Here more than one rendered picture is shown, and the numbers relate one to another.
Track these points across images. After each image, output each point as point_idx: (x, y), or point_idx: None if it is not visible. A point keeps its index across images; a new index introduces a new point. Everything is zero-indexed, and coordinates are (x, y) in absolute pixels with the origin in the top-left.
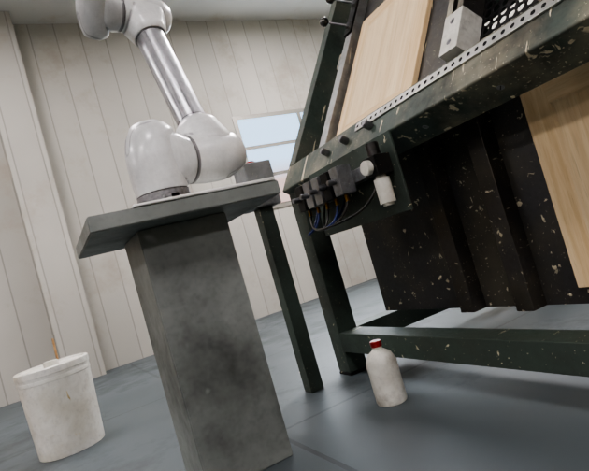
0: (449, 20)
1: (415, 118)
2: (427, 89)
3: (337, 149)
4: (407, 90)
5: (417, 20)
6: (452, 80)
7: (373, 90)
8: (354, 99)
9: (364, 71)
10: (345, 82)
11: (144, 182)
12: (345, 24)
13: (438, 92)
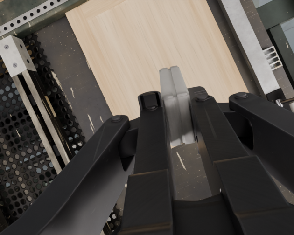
0: (20, 66)
1: None
2: (20, 13)
3: None
4: (47, 10)
5: (112, 89)
6: None
7: (143, 19)
8: (181, 8)
9: (188, 42)
10: (232, 29)
11: None
12: (281, 102)
13: (3, 10)
